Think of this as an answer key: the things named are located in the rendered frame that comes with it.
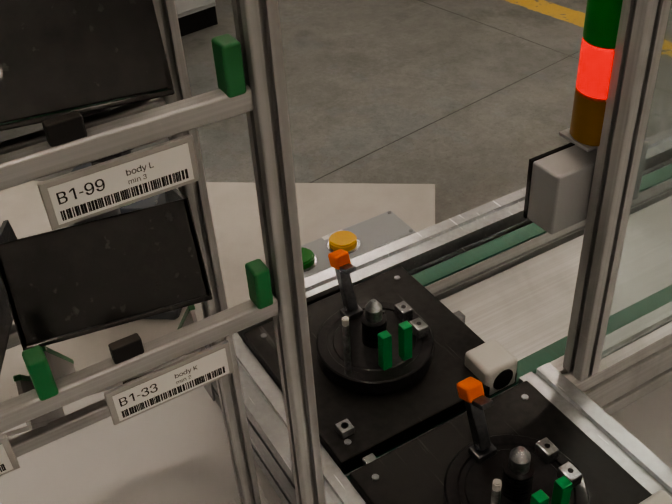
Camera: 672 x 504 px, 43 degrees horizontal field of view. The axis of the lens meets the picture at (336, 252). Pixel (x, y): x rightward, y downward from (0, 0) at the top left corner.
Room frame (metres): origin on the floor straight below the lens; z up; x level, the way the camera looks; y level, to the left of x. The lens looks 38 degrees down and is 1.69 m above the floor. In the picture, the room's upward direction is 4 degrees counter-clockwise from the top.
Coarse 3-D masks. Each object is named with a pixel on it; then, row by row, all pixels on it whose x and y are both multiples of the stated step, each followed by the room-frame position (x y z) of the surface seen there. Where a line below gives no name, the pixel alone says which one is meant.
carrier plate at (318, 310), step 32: (384, 288) 0.85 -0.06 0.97; (416, 288) 0.84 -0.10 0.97; (320, 320) 0.79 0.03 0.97; (448, 320) 0.78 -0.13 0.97; (256, 352) 0.75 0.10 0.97; (448, 352) 0.72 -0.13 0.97; (320, 384) 0.68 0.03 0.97; (416, 384) 0.67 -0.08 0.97; (448, 384) 0.67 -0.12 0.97; (512, 384) 0.68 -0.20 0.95; (320, 416) 0.64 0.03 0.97; (352, 416) 0.63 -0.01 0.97; (384, 416) 0.63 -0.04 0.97; (416, 416) 0.63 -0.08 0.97; (448, 416) 0.64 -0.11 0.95; (352, 448) 0.59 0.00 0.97; (384, 448) 0.60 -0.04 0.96
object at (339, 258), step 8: (328, 256) 0.80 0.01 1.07; (336, 256) 0.79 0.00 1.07; (344, 256) 0.79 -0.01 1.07; (336, 264) 0.79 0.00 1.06; (344, 264) 0.79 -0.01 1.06; (336, 272) 0.79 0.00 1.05; (344, 272) 0.77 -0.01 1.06; (344, 280) 0.78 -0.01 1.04; (344, 288) 0.78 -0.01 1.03; (352, 288) 0.78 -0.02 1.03; (344, 296) 0.78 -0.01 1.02; (352, 296) 0.78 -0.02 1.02; (344, 304) 0.78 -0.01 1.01; (352, 304) 0.78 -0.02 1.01
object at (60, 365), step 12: (192, 312) 0.55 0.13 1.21; (180, 324) 0.67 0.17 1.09; (48, 348) 0.53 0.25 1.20; (204, 348) 0.53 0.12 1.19; (48, 360) 0.51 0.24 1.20; (60, 360) 0.59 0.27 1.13; (72, 360) 0.69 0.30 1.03; (60, 372) 0.56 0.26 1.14; (72, 372) 0.66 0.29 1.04; (144, 372) 0.51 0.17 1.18; (120, 384) 0.62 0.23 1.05
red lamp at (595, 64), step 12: (588, 48) 0.71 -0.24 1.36; (600, 48) 0.70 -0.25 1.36; (588, 60) 0.71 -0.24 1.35; (600, 60) 0.70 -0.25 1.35; (612, 60) 0.69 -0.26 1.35; (588, 72) 0.71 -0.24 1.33; (600, 72) 0.70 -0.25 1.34; (576, 84) 0.72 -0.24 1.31; (588, 84) 0.70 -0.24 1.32; (600, 84) 0.70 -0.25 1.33; (588, 96) 0.70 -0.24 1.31; (600, 96) 0.70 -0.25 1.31
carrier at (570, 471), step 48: (528, 384) 0.66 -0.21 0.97; (432, 432) 0.60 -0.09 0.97; (528, 432) 0.59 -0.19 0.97; (576, 432) 0.59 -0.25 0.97; (384, 480) 0.54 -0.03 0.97; (432, 480) 0.54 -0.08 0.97; (480, 480) 0.52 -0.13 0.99; (528, 480) 0.50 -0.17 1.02; (576, 480) 0.51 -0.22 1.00; (624, 480) 0.52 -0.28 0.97
